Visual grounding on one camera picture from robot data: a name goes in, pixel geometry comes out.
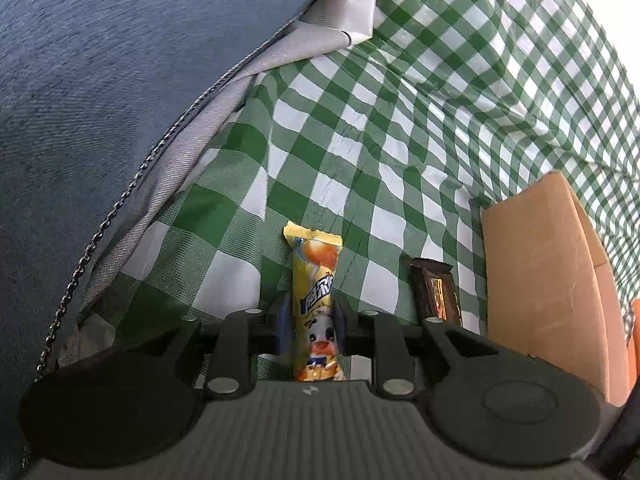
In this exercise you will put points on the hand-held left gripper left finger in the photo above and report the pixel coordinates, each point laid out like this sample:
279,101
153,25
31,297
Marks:
282,332

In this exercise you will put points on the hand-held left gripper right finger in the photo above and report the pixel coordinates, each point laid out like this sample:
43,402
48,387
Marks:
341,327

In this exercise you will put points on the yellow snack bar packet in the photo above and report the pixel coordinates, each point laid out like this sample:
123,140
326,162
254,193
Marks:
312,270

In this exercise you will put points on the cardboard box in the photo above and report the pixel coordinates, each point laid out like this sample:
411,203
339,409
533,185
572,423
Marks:
535,270

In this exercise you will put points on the dark brown chocolate bar packet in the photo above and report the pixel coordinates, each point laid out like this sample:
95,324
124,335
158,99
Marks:
435,290

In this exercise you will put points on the green checkered cloth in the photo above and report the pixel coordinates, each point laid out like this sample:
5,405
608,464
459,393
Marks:
400,135

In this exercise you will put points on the orange cushion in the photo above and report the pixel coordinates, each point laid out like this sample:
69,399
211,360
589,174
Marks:
636,330

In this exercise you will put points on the white printed cloth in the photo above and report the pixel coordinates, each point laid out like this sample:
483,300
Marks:
357,10

